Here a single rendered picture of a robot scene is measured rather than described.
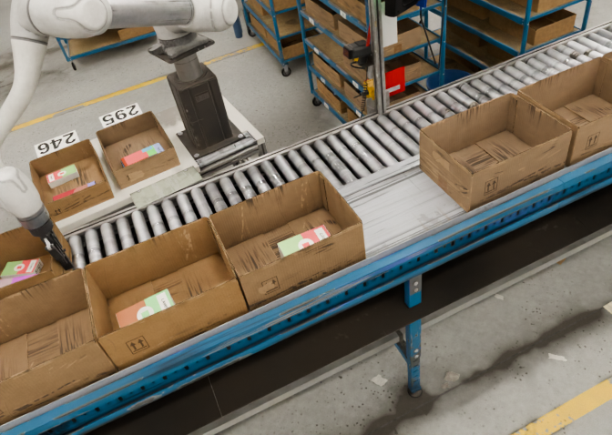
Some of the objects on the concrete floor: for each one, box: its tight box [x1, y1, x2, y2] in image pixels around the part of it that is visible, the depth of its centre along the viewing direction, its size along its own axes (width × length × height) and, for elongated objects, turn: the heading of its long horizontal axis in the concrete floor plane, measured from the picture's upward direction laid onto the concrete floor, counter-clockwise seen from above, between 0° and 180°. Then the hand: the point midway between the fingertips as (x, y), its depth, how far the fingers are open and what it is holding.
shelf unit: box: [292, 0, 447, 124], centre depth 304 cm, size 98×49×196 cm, turn 33°
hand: (65, 261), depth 188 cm, fingers closed, pressing on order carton
